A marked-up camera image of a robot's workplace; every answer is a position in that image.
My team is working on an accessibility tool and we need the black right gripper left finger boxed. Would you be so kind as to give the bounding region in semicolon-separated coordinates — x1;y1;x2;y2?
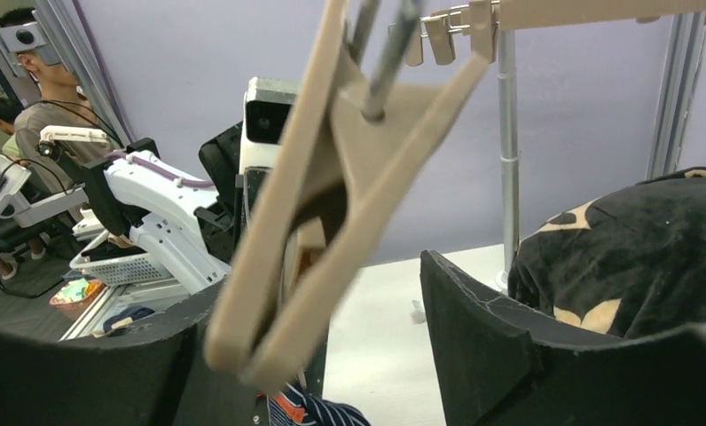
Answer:
0;287;256;425

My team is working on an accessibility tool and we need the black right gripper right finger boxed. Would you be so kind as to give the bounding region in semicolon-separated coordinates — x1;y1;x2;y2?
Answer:
420;250;706;425

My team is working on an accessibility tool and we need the navy striped underwear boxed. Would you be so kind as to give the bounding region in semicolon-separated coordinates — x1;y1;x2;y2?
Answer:
267;382;371;426

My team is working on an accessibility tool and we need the beige hanger with navy underwear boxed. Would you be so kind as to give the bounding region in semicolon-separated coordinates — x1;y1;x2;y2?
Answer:
204;1;489;395

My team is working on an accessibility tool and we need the beige hanger with striped underwear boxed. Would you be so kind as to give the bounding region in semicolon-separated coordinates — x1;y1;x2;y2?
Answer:
415;0;706;65

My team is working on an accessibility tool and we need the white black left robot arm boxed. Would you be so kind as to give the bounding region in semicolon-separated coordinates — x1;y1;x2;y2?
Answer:
81;122;243;294

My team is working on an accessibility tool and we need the white mesh tray background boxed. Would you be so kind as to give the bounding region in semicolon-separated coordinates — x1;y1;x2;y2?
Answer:
69;231;173;287

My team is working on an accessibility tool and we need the silver white clothes rack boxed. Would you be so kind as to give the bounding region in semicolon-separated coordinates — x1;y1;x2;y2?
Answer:
496;31;520;294

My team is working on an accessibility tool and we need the black floral blanket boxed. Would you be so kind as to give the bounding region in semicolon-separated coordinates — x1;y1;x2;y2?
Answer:
507;167;706;339

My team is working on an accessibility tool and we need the person in grey shirt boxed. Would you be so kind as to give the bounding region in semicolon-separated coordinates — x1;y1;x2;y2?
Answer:
0;7;110;193

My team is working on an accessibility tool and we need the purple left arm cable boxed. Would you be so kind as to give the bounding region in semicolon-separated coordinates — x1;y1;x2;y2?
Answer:
106;149;216;191

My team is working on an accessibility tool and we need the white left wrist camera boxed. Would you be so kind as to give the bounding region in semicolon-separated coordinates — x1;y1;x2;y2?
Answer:
239;76;300;174

